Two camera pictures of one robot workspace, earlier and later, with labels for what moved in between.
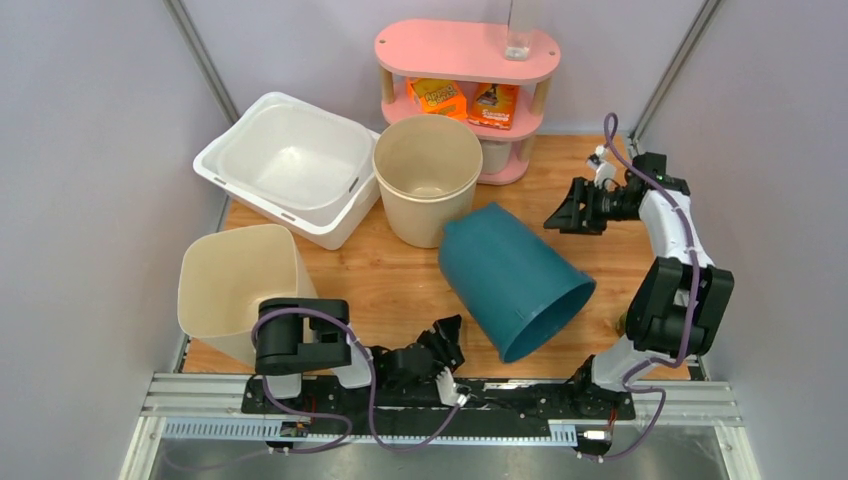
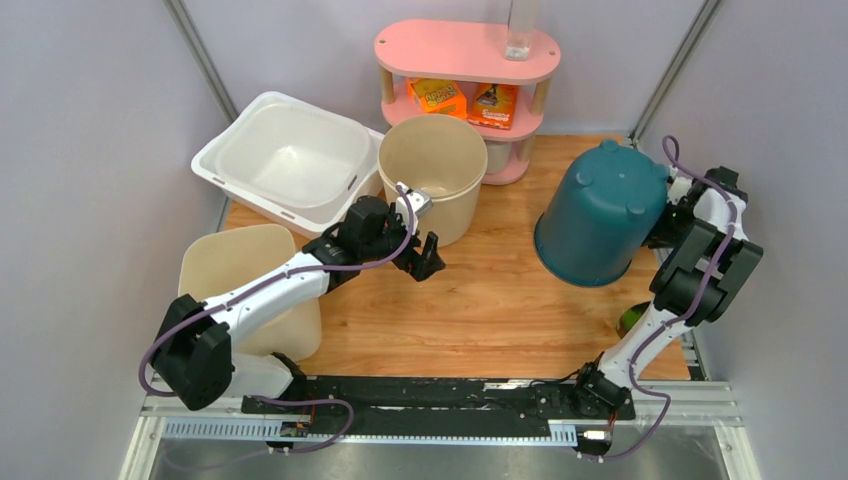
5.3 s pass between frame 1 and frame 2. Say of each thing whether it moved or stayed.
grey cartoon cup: stayed
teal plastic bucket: moved
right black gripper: moved
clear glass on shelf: stayed
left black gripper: moved
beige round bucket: stayed
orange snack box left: stayed
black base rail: stayed
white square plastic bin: stayed
